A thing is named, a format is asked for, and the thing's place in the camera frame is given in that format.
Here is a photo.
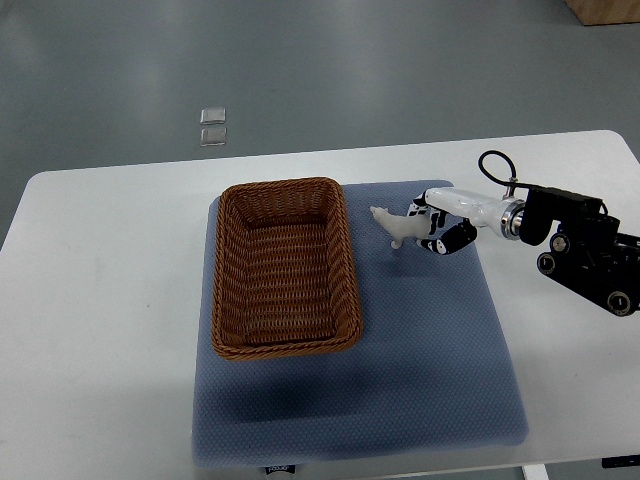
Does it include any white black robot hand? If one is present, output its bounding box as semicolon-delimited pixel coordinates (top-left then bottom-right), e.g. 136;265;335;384
407;187;525;255

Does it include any white bear figurine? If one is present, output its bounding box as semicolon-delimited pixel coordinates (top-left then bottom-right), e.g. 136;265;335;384
369;206;430;249

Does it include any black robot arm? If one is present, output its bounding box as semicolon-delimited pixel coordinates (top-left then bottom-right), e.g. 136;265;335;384
519;186;639;316

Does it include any brown wicker basket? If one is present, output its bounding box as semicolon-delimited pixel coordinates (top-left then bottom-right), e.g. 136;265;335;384
211;177;363;361

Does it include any blue grey mat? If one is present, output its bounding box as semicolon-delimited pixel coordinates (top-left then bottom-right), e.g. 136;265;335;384
192;180;528;469

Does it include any wooden box corner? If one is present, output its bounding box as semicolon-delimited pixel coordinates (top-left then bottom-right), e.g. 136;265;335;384
565;0;639;26

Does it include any lower silver floor plate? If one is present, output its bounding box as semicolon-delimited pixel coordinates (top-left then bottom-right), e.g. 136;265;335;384
200;126;227;147

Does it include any silver floor plate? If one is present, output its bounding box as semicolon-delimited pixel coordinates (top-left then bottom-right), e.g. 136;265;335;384
200;107;226;125
200;126;227;147

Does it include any upper silver floor plate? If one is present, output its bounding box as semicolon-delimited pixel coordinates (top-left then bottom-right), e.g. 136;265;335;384
200;107;226;125

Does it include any black table control panel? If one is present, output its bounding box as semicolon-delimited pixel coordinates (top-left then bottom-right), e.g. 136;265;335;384
601;455;640;469

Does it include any black label tag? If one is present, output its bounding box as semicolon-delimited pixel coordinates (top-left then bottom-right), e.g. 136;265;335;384
265;465;296;475

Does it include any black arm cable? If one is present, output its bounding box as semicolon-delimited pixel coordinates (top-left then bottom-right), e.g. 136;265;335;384
477;150;532;200

